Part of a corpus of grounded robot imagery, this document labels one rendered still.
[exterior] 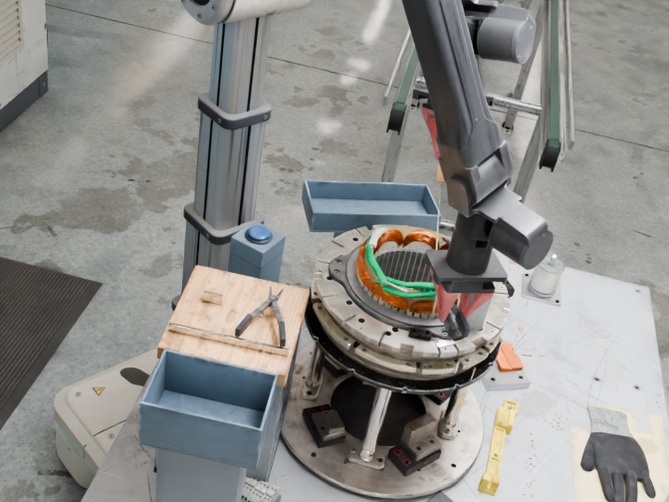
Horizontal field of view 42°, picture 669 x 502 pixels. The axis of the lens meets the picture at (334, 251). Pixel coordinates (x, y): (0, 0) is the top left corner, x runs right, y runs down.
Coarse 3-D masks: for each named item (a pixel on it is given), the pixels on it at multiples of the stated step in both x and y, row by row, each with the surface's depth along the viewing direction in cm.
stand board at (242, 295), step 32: (192, 288) 135; (224, 288) 136; (256, 288) 137; (288, 288) 139; (192, 320) 129; (224, 320) 130; (256, 320) 131; (288, 320) 133; (160, 352) 124; (192, 352) 124; (224, 352) 125; (256, 352) 126
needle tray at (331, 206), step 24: (312, 192) 166; (336, 192) 168; (360, 192) 169; (384, 192) 170; (408, 192) 171; (312, 216) 157; (336, 216) 158; (360, 216) 159; (384, 216) 160; (408, 216) 161; (432, 216) 162
